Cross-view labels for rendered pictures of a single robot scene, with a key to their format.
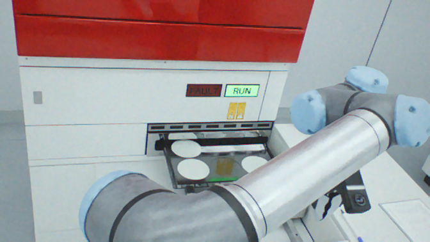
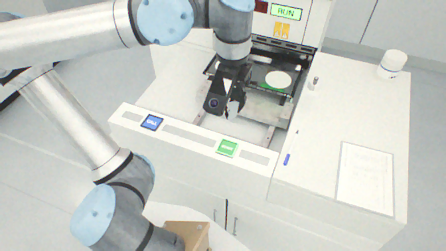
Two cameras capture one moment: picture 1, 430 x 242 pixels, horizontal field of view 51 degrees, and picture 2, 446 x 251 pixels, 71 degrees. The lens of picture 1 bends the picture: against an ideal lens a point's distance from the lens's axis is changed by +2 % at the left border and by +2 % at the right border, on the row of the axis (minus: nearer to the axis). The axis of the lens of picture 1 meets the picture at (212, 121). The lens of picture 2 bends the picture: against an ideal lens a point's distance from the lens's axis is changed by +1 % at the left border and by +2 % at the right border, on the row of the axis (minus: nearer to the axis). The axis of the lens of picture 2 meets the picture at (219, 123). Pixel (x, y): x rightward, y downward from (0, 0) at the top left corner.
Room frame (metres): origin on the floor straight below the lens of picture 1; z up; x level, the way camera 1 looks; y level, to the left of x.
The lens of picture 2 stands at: (0.34, -0.62, 1.72)
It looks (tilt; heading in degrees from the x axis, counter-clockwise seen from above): 50 degrees down; 43
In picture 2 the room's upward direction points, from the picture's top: straight up
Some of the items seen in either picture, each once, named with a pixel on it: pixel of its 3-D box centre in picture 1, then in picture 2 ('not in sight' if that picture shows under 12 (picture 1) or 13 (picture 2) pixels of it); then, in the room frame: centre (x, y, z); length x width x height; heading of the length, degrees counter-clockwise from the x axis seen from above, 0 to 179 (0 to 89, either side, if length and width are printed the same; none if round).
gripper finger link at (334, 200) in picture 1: (326, 199); (236, 104); (0.77, -0.28, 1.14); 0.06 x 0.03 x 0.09; 20
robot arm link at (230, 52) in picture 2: not in sight; (231, 42); (0.76, -0.27, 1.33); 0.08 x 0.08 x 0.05
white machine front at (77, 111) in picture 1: (162, 110); (223, 15); (1.21, 0.17, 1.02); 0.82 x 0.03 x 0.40; 110
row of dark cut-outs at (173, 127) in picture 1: (212, 125); (261, 38); (1.27, 0.00, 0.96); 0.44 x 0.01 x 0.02; 110
